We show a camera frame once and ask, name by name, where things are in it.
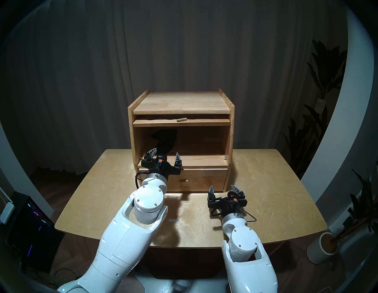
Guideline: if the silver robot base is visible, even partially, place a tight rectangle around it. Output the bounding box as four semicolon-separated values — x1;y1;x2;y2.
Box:
134;267;229;293

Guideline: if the white box device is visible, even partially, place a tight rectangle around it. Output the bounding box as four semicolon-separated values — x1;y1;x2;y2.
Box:
0;201;15;224

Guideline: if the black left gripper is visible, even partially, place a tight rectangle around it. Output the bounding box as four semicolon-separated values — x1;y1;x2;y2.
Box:
141;148;183;181

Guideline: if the small dark potted plant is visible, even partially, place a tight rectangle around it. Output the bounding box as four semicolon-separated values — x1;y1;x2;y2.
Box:
334;168;378;243

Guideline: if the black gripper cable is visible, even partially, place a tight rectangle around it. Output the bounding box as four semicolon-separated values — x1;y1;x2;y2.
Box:
210;206;257;222
135;170;148;189

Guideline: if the white round plant pot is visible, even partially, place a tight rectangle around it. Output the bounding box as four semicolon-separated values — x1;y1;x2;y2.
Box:
306;232;339;265

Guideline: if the wide white curved arch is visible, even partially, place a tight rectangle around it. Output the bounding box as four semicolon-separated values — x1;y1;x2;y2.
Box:
301;6;375;204

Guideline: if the tall dark leafy plant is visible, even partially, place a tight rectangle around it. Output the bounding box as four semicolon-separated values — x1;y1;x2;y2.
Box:
282;40;348;178

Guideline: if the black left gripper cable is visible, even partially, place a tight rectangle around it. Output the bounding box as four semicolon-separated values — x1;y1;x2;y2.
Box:
135;170;148;189

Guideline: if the grey curtain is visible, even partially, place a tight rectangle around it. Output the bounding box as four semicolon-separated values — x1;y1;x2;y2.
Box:
6;0;349;175

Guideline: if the wooden cabinet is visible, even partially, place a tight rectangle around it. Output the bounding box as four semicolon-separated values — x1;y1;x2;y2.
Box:
128;89;235;193

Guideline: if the wooden sliding tray with peg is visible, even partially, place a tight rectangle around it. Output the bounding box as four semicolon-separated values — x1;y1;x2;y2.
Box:
133;115;231;127

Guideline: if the black and white sock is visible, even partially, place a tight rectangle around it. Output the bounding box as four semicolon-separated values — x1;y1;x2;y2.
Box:
151;128;178;156

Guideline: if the wooden drawer with peg knob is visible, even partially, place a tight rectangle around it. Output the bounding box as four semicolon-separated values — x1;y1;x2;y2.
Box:
139;168;228;192

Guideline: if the black computer with coloured lights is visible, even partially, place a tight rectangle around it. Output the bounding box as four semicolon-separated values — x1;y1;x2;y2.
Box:
7;191;65;274

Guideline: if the black floor cable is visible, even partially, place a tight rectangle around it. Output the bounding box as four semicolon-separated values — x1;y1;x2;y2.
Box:
54;268;81;289

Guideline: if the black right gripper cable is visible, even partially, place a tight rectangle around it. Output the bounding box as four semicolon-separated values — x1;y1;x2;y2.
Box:
210;206;257;222

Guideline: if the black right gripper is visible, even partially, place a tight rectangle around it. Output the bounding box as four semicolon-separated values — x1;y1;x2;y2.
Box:
207;185;248;218

